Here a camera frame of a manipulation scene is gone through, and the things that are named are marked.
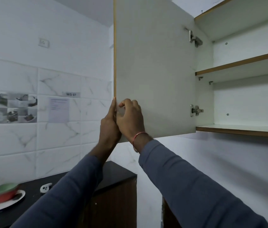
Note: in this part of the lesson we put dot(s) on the person's right hand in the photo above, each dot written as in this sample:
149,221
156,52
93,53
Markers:
130,121

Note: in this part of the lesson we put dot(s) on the person's left hand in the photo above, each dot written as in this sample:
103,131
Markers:
109,130

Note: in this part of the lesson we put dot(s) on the wooden cabinet door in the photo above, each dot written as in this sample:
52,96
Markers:
155,68

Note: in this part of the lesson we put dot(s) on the white cabinet shelves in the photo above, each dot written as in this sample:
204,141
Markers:
243,104

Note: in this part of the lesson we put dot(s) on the person's left forearm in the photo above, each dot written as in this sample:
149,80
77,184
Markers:
65,199

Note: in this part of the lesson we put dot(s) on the metal cabinet hinge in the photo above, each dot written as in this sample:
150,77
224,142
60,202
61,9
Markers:
195,110
192,36

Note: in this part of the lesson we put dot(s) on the grey label sign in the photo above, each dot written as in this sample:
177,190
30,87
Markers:
72,94

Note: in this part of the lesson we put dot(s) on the pale blue printed paper sheet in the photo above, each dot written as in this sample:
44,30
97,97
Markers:
59,110

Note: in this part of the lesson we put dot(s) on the small white plastic gadget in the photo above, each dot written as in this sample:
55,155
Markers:
45,188

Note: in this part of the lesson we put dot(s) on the grey kitchenware picture tiles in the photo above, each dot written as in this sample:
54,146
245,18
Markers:
10,106

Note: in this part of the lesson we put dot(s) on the green bowl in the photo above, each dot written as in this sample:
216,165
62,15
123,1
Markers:
5,188

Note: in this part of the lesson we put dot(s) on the red bowl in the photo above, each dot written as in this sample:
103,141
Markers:
3,198

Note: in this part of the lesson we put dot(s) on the dark brown wooden wall panel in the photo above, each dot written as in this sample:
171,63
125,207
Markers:
169,218

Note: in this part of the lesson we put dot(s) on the small white wall socket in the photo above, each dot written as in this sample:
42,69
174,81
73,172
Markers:
43,42

